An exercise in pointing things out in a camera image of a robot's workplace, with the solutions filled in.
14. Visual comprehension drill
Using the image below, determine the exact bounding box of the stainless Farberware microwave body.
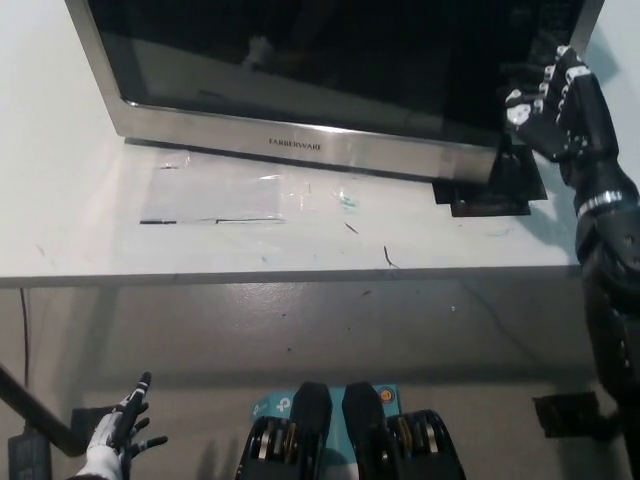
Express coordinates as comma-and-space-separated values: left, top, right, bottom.
123, 0, 602, 184

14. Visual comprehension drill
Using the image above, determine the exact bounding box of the black metal pole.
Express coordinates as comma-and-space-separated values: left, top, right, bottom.
0, 361, 87, 457

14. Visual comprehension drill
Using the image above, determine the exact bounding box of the stainless microwave door dark glass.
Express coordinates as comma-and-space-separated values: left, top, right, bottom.
63, 0, 505, 184

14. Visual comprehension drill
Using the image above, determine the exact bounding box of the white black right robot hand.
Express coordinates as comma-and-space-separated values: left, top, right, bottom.
498, 44, 621, 164

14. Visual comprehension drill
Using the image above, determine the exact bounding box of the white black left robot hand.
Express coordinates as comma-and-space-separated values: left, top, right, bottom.
83, 370, 170, 471

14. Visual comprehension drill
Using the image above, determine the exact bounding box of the black tape patch on table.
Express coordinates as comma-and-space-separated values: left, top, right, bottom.
431, 133, 550, 219

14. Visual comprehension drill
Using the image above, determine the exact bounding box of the teal tp-link box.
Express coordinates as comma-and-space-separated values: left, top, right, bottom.
248, 382, 404, 419

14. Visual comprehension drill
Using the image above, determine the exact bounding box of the clear plastic sheet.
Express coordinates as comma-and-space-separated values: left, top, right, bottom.
138, 153, 292, 225

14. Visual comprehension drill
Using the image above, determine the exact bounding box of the thin black hanging cable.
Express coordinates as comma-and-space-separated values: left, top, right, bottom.
18, 286, 30, 427

